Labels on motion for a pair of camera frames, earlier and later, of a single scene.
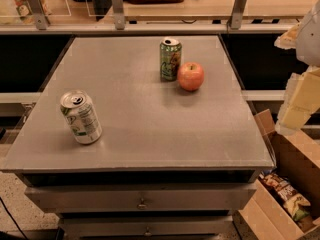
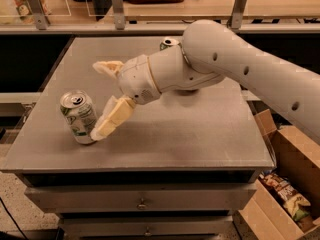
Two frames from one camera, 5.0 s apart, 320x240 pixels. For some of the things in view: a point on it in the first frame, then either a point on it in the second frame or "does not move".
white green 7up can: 82,116 does not move
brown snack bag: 280,185 does not move
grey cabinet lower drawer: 77,226 does not move
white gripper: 310,40 -> 136,78
